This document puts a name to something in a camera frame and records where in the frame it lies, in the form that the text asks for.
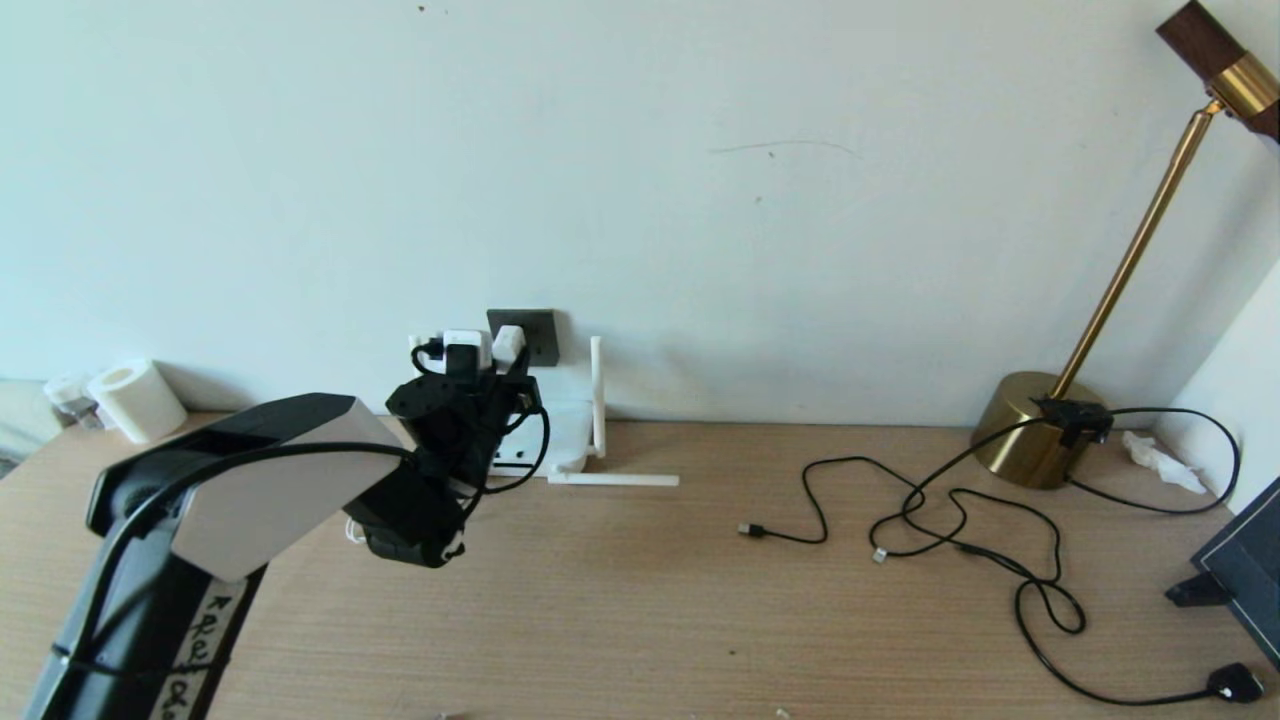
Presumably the white router with antennas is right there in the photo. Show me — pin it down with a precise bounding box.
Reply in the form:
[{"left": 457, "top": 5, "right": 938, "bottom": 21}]
[{"left": 495, "top": 337, "right": 681, "bottom": 489}]

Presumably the white toilet paper roll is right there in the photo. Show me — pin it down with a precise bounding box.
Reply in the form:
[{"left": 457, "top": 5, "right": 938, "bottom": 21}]
[{"left": 88, "top": 358, "right": 189, "bottom": 444}]

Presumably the gold desk lamp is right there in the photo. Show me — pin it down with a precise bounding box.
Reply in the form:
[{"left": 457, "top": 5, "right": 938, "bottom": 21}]
[{"left": 968, "top": 0, "right": 1280, "bottom": 491}]

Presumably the black clip on lamp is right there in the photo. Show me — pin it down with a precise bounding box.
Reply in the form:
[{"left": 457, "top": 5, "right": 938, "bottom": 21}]
[{"left": 1028, "top": 398, "right": 1113, "bottom": 449}]

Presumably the crumpled white tissue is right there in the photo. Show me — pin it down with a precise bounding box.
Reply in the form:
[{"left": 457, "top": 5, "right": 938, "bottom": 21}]
[{"left": 1120, "top": 432, "right": 1206, "bottom": 497}]

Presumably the black clip stand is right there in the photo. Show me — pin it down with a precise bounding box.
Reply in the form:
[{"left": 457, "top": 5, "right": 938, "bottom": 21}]
[{"left": 1165, "top": 575, "right": 1231, "bottom": 608}]

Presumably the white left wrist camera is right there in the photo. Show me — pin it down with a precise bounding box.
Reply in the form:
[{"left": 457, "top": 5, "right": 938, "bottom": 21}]
[{"left": 440, "top": 329, "right": 494, "bottom": 376}]

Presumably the grey wall socket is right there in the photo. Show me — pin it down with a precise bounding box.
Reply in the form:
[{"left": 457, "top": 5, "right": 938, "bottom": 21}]
[{"left": 487, "top": 309, "right": 559, "bottom": 368}]

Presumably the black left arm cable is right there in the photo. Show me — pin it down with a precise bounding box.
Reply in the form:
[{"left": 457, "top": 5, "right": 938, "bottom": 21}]
[{"left": 55, "top": 343, "right": 553, "bottom": 701}]

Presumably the black USB cable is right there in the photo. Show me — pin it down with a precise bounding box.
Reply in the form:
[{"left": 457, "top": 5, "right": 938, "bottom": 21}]
[{"left": 738, "top": 458, "right": 926, "bottom": 546}]

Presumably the black cable with white connector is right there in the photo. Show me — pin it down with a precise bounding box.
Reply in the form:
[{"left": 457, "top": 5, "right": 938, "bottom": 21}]
[{"left": 868, "top": 488, "right": 1061, "bottom": 586}]

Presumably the black lamp power cord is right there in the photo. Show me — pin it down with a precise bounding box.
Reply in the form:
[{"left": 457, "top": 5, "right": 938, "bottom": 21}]
[{"left": 870, "top": 408, "right": 1263, "bottom": 707}]

